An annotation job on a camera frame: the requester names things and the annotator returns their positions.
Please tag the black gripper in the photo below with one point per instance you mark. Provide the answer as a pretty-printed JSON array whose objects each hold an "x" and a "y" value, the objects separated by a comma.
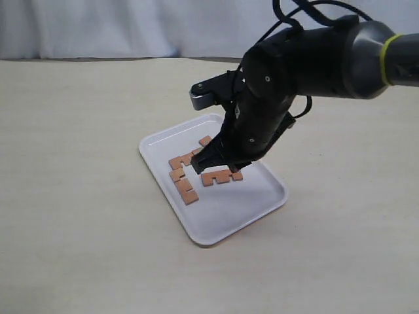
[{"x": 281, "y": 67}]

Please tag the notched brown wooden piece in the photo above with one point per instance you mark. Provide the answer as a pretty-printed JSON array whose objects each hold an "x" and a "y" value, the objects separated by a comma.
[
  {"x": 220, "y": 177},
  {"x": 184, "y": 160},
  {"x": 205, "y": 141},
  {"x": 184, "y": 187}
]

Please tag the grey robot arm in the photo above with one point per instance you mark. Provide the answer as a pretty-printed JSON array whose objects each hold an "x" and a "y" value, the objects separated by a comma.
[{"x": 358, "y": 61}]

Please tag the white plastic tray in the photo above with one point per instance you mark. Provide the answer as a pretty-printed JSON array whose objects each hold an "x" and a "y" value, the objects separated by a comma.
[{"x": 221, "y": 209}]

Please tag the white backdrop cloth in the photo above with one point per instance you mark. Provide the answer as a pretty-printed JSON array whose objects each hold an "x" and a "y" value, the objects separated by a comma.
[{"x": 131, "y": 29}]

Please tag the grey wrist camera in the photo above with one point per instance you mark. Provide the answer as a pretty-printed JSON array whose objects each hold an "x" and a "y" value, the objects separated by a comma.
[{"x": 220, "y": 90}]

